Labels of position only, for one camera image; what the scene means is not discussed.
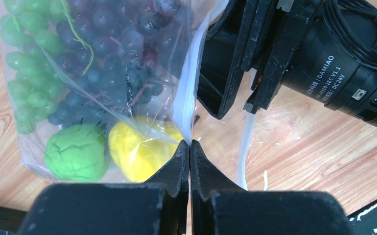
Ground fake green lime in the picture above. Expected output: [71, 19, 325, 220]
[44, 124, 108, 181]

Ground fake yellow lemon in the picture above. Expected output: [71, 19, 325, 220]
[108, 116, 183, 183]

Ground green fake grapes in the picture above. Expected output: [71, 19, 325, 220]
[0, 0, 95, 135]

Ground dark purple fake grapes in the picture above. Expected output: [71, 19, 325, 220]
[59, 0, 193, 128]

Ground black white checkerboard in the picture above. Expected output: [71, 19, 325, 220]
[0, 206, 27, 235]

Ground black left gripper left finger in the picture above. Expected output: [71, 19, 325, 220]
[18, 141, 189, 235]

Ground clear zip top bag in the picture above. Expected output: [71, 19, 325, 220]
[0, 0, 257, 192]

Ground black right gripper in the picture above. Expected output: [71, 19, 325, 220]
[197, 0, 377, 119]

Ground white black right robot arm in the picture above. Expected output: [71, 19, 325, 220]
[197, 0, 377, 127]

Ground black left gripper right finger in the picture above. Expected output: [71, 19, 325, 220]
[190, 141, 353, 235]

